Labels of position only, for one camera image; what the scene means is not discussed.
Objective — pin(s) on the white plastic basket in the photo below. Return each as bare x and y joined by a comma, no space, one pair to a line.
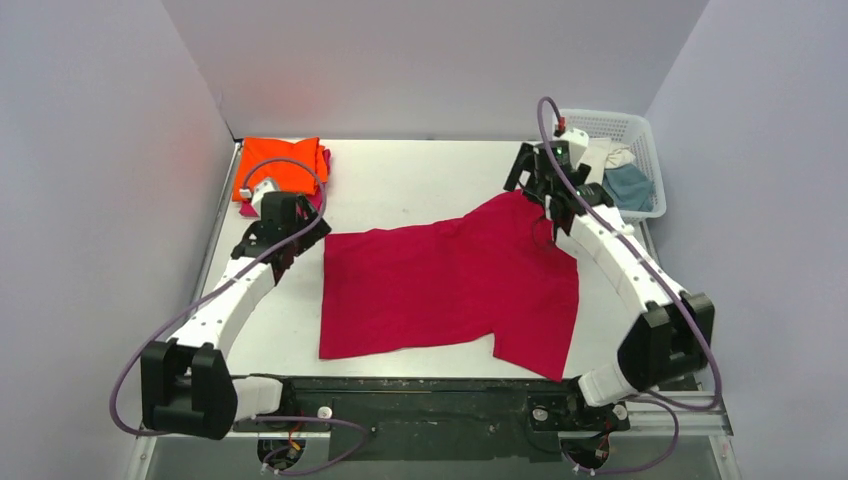
635,132

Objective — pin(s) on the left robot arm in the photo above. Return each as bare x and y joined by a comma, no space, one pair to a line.
186,385

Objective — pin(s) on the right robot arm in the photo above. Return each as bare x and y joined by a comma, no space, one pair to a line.
671,328

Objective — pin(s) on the white cloth in basket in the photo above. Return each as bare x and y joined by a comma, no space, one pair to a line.
604,154

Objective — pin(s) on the blue cloth in basket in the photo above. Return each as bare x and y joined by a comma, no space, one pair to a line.
630,188

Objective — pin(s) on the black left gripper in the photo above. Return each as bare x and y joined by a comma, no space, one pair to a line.
303,234

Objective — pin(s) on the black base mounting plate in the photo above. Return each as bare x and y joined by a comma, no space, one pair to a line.
445,419

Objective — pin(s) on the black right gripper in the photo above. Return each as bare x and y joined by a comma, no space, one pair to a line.
530,177

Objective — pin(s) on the red t-shirt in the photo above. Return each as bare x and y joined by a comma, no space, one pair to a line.
494,271

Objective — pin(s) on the folded orange t-shirt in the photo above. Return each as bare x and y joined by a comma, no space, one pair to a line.
281,166

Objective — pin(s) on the aluminium rail frame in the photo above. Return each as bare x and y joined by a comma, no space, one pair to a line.
659,445

